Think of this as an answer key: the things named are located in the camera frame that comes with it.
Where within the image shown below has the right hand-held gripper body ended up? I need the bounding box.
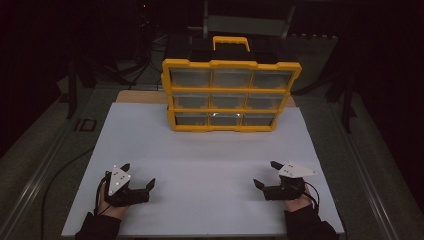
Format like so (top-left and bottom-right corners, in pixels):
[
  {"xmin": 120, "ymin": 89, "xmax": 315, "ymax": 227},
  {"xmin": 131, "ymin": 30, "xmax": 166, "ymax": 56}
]
[{"xmin": 263, "ymin": 161, "xmax": 319, "ymax": 201}]

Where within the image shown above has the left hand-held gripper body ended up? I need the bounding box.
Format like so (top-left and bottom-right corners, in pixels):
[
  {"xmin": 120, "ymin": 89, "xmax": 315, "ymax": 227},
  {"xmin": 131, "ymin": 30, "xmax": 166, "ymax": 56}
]
[{"xmin": 103, "ymin": 164, "xmax": 149, "ymax": 208}]

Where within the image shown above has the yellow and black organizer cabinet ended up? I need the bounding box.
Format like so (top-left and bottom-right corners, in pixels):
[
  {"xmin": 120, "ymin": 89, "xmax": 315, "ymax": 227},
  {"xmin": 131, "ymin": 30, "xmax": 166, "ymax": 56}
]
[{"xmin": 161, "ymin": 35, "xmax": 303, "ymax": 133}]

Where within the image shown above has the person's left hand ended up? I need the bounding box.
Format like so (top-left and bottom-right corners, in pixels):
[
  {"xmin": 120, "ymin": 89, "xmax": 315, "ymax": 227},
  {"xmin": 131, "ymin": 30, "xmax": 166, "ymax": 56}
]
[{"xmin": 98, "ymin": 199, "xmax": 129, "ymax": 220}]

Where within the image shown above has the person's right hand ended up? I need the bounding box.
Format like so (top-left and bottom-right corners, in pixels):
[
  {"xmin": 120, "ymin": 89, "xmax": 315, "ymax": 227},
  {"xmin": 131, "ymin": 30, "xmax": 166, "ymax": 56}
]
[{"xmin": 283, "ymin": 189, "xmax": 314, "ymax": 213}]

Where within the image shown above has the black stand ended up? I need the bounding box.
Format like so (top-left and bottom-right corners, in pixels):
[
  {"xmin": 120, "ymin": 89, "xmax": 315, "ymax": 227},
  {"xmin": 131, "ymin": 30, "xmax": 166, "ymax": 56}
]
[{"xmin": 64, "ymin": 59, "xmax": 80, "ymax": 120}]

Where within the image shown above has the grid of clear drawers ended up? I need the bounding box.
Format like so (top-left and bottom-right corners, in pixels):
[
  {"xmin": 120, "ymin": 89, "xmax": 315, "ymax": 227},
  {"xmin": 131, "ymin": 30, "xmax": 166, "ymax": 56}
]
[{"xmin": 169, "ymin": 68, "xmax": 294, "ymax": 127}]

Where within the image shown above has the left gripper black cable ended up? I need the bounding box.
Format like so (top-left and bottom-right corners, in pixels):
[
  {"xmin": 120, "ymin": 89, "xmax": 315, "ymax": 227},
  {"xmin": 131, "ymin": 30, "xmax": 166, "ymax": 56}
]
[{"xmin": 95, "ymin": 170, "xmax": 113, "ymax": 217}]

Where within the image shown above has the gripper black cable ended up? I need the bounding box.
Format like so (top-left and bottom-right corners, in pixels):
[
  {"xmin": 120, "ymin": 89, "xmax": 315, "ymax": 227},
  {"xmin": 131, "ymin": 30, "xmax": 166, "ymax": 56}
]
[
  {"xmin": 95, "ymin": 170, "xmax": 113, "ymax": 217},
  {"xmin": 303, "ymin": 181, "xmax": 321, "ymax": 214}
]

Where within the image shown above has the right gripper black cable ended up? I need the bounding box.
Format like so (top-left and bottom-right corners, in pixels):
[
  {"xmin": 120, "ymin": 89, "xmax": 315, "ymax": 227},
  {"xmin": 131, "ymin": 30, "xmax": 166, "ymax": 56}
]
[{"xmin": 303, "ymin": 181, "xmax": 321, "ymax": 214}]

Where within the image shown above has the black floor cable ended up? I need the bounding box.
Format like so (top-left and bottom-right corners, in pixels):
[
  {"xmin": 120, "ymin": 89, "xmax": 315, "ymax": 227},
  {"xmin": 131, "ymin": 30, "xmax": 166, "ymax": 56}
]
[{"xmin": 40, "ymin": 146, "xmax": 96, "ymax": 240}]

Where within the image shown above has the metal floor rail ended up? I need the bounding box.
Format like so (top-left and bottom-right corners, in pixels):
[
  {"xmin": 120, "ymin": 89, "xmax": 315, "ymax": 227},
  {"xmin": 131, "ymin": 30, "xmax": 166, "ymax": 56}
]
[
  {"xmin": 328, "ymin": 99, "xmax": 424, "ymax": 240},
  {"xmin": 0, "ymin": 99, "xmax": 88, "ymax": 240}
]

